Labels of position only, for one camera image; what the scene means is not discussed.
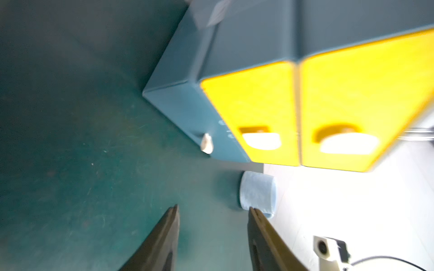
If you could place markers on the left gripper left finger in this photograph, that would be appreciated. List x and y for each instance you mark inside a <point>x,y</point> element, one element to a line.
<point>158,251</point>

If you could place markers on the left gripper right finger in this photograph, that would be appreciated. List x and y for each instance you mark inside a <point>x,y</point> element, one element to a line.
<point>268,252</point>

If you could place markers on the teal drawer cabinet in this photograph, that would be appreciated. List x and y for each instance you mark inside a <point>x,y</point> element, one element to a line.
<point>215,37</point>

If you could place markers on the light blue mug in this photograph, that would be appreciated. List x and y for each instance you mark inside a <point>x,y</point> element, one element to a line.
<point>258,190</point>

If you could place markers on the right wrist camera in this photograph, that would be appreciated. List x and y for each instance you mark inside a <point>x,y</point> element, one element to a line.
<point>333,254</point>

